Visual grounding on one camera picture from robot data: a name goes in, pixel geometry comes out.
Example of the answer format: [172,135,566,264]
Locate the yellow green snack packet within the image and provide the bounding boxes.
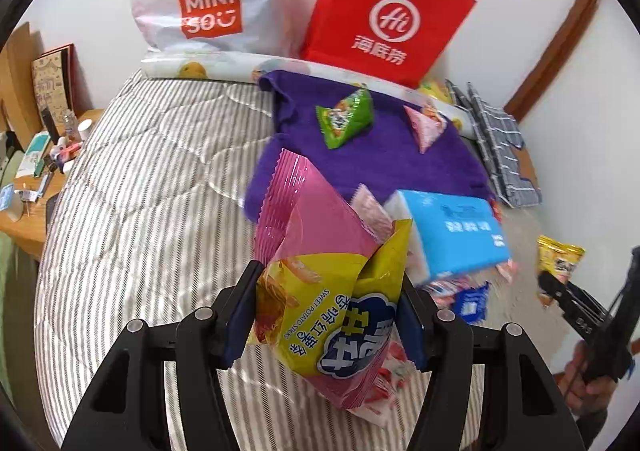
[417,80,456,104]

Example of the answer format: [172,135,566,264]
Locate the teal white pack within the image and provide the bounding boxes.
[16,130,53,179]

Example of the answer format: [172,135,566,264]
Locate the wooden board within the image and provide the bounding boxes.
[0,22,46,147]

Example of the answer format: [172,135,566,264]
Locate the patterned notebook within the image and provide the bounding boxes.
[31,45,76,129]

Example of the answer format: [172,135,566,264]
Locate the red paper bag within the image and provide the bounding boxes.
[299,0,477,88]

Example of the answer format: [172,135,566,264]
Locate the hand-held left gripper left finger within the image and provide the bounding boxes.
[60,261,262,451]

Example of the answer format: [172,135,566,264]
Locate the purple towel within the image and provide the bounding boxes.
[243,70,496,222]

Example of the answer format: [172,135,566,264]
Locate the blue snack packet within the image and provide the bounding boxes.
[452,283,490,323]

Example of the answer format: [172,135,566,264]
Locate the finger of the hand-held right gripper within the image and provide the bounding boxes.
[537,271,610,332]

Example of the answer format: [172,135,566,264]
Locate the blue tissue pack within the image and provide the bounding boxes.
[384,190,513,289]

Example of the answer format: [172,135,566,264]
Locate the green triangular snack packet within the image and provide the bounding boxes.
[315,88,375,150]

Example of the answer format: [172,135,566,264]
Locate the wooden door frame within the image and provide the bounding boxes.
[504,0,607,124]

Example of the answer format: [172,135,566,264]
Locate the red white snack packet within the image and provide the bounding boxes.
[422,278,476,307]

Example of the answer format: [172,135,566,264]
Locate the wooden desk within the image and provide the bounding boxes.
[0,108,106,259]

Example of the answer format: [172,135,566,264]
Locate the yellow triangular snack packet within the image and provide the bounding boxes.
[536,235,586,307]

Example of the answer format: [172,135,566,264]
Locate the person's right hand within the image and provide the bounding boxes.
[564,341,621,418]

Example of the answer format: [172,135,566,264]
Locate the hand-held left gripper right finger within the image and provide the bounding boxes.
[397,276,586,451]

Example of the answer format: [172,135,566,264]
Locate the pink yellow snack bag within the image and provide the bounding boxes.
[245,148,416,429]

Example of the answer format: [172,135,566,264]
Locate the striped quilt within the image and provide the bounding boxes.
[32,68,601,451]

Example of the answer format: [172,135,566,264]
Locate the grey checked cloth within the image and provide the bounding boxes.
[445,80,543,208]

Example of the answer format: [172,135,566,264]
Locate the pink triangular snack packet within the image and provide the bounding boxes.
[404,104,448,154]

